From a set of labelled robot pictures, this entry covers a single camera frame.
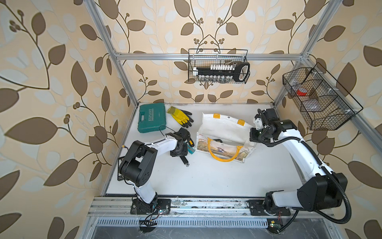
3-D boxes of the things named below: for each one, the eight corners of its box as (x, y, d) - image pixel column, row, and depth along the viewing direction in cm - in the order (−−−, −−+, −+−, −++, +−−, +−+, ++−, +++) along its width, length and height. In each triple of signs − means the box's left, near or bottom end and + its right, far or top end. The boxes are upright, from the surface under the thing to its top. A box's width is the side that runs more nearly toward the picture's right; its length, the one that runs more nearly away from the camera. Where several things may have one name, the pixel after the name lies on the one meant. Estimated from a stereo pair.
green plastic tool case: (138, 133, 104) (136, 129, 101) (141, 108, 120) (139, 104, 116) (166, 129, 106) (165, 126, 103) (165, 105, 121) (164, 101, 118)
